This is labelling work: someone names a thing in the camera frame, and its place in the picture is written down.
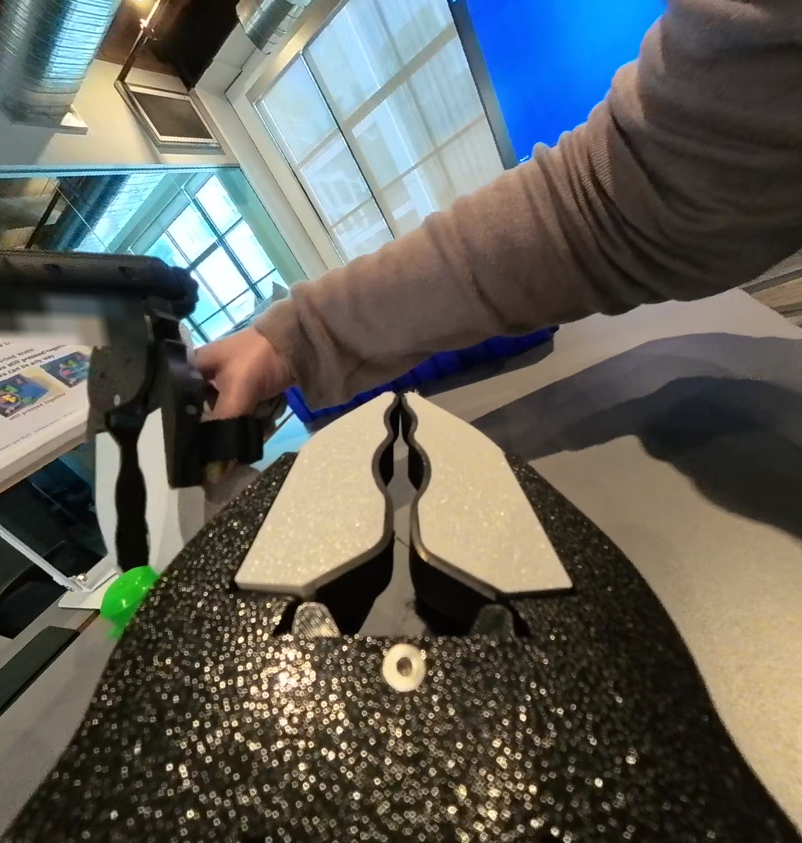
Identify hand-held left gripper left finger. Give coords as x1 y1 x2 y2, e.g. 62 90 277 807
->
233 392 402 600

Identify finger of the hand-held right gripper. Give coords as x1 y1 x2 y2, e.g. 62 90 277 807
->
93 428 135 570
132 421 207 580

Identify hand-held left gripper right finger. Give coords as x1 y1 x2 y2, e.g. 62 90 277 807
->
403 392 574 599

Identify green mega block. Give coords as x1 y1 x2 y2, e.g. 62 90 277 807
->
100 565 161 638

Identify blue plastic bin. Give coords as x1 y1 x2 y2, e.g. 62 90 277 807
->
285 323 560 422

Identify person's right forearm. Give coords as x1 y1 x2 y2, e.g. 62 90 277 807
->
252 0 802 409

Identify person's right hand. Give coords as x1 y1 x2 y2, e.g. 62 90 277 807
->
193 326 296 422

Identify instruction board stand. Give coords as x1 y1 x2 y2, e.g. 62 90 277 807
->
0 329 115 610

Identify large grid window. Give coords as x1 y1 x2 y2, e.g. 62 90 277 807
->
230 0 527 264

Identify blue display screen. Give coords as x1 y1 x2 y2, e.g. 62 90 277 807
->
450 0 668 166

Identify black table cable cover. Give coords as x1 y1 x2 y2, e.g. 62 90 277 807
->
0 626 80 733

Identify silver ventilation duct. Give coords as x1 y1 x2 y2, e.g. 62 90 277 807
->
236 0 323 55
0 0 122 125

